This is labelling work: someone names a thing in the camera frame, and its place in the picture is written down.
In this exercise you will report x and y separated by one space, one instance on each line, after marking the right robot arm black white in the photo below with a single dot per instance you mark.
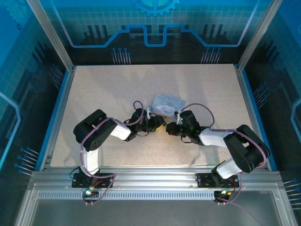
237 146

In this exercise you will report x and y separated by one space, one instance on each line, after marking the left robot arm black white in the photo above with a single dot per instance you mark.
98 134

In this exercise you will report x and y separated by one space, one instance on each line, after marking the grey-blue pouch with cartoon print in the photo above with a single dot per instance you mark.
168 105

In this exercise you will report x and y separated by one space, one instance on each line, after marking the small controller board with LED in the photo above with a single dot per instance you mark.
89 193
223 193

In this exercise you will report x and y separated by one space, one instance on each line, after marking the aluminium mounting rail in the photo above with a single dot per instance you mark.
155 175

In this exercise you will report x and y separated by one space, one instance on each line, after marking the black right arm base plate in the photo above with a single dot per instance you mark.
217 181

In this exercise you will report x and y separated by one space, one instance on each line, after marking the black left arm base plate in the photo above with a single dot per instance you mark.
92 180

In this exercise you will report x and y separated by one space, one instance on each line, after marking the aluminium frame post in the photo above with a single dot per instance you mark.
255 35
50 35

